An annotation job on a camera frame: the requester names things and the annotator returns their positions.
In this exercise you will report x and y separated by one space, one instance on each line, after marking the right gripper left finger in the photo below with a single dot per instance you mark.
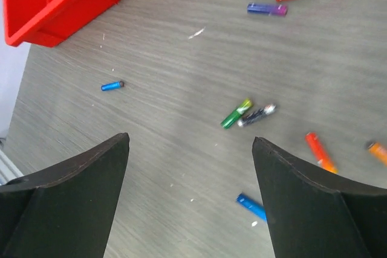
65 210

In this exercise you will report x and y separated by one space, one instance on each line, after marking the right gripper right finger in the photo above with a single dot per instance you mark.
314 213

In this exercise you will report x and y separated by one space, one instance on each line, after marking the green battery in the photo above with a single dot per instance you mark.
237 113

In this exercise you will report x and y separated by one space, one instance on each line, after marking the red battery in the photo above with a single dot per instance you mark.
323 158

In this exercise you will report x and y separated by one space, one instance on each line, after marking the dark battery center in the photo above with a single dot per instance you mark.
257 115

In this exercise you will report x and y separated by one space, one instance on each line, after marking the blue battery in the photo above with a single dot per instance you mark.
252 206
113 86
267 9

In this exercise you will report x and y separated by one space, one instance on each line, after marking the orange battery right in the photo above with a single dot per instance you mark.
377 150

